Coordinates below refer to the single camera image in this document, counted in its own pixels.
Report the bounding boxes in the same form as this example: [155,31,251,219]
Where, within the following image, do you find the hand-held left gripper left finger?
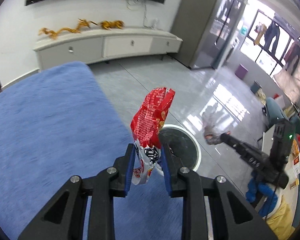
[17,144,136,240]

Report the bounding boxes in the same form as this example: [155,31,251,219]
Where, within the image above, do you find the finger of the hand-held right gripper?
[220,133,270,170]

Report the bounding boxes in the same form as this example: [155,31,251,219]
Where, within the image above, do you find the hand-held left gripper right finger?
[160,142,278,240]

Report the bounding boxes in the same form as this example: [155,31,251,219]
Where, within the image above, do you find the round white trash can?
[158,124,202,178]

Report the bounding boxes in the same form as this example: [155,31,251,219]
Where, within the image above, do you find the clear wrapper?
[201,110,232,145]

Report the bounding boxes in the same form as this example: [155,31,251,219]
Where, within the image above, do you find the red white snack bag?
[130,87,176,185]

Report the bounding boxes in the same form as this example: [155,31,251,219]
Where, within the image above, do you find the person's right hand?
[245,177,277,217]

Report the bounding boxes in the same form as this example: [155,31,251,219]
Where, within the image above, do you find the teal chair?
[265,97,300,155]

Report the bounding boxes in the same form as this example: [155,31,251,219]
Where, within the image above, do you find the grey waste bin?
[250,80,262,95]

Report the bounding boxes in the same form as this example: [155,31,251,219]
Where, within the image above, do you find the person's yellow clothing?
[265,195,300,235]

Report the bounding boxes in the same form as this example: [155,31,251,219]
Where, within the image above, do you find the purple stool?
[235,64,249,79]

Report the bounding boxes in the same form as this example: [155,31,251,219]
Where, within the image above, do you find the blue table cloth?
[0,61,188,240]

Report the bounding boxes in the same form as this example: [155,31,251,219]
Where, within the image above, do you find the dark reddish hanging garment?
[285,42,300,75]

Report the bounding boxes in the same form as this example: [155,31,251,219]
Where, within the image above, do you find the dark hanging trousers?
[264,21,280,53]

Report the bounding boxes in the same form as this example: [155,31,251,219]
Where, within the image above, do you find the yellow hanging garment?
[254,22,267,46]

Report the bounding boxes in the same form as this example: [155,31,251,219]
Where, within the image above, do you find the white grey television cabinet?
[32,26,183,70]

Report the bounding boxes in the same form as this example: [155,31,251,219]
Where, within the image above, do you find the grey refrigerator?
[171,0,248,70]

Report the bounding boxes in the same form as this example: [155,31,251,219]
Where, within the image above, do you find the small golden ornament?
[100,20,125,31]

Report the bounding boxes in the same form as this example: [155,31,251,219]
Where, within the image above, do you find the long golden dragon ornament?
[38,18,98,40]

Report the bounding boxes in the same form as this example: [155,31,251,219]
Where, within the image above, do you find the white wall cables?
[125,0,150,28]

